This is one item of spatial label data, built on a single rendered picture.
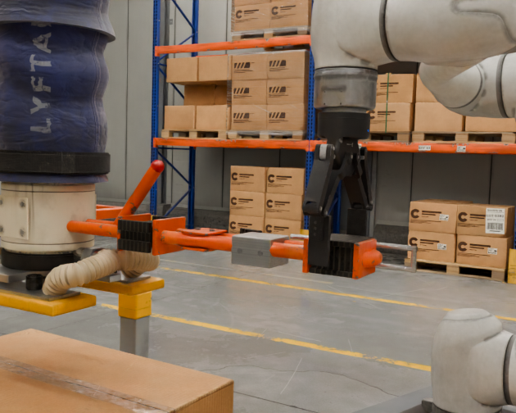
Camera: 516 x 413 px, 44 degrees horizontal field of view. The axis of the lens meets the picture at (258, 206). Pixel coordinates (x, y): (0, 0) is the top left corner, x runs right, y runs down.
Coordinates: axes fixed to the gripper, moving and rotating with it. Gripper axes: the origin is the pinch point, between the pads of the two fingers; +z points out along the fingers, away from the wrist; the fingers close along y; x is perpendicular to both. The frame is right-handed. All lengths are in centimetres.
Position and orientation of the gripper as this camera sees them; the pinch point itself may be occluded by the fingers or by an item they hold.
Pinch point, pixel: (338, 251)
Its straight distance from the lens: 95.0
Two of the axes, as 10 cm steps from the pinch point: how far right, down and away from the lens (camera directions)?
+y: -5.1, 0.5, -8.6
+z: -0.3, 10.0, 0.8
